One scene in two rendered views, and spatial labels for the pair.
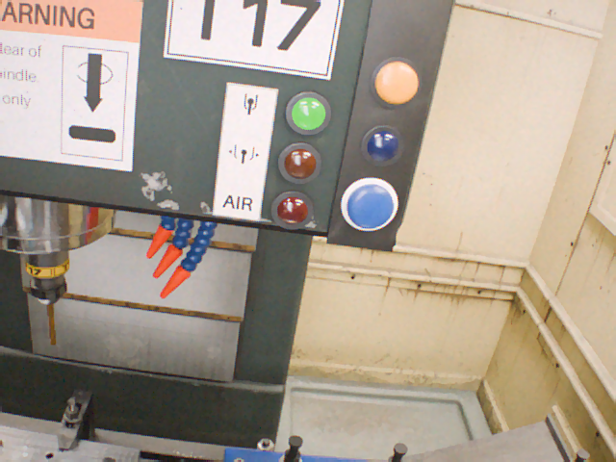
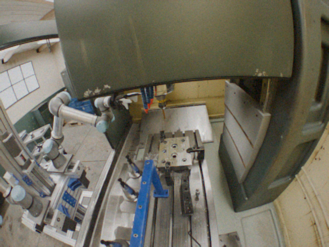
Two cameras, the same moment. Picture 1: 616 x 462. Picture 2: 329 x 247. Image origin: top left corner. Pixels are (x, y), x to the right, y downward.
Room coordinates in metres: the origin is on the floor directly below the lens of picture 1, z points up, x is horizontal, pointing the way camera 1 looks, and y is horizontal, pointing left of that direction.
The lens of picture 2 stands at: (0.68, -0.33, 1.68)
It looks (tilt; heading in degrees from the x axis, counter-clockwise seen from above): 33 degrees down; 105
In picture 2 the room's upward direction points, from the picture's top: 11 degrees counter-clockwise
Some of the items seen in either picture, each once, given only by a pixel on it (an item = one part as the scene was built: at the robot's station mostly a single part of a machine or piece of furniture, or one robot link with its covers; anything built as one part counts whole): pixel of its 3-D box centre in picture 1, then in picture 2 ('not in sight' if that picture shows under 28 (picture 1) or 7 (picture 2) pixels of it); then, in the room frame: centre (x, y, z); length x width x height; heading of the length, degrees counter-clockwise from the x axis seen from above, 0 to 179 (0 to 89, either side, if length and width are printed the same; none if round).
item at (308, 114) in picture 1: (308, 113); not in sight; (0.34, 0.01, 1.68); 0.02 x 0.01 x 0.02; 96
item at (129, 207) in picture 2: not in sight; (128, 207); (0.44, -0.19, 1.21); 0.07 x 0.05 x 0.01; 6
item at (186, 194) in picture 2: not in sight; (186, 195); (0.64, 0.01, 0.93); 0.26 x 0.05 x 0.06; 101
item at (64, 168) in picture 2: not in sight; (60, 164); (-0.48, 0.05, 1.01); 0.36 x 0.22 x 0.06; 11
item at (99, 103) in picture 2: not in sight; (102, 103); (0.08, 0.37, 1.40); 0.11 x 0.08 x 0.09; 168
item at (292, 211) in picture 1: (292, 210); not in sight; (0.34, 0.01, 1.61); 0.02 x 0.01 x 0.02; 96
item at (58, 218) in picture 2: not in sight; (45, 214); (-0.36, -0.43, 0.95); 0.40 x 0.13 x 0.09; 11
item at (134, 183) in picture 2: not in sight; (133, 183); (0.43, -0.08, 1.21); 0.07 x 0.05 x 0.01; 6
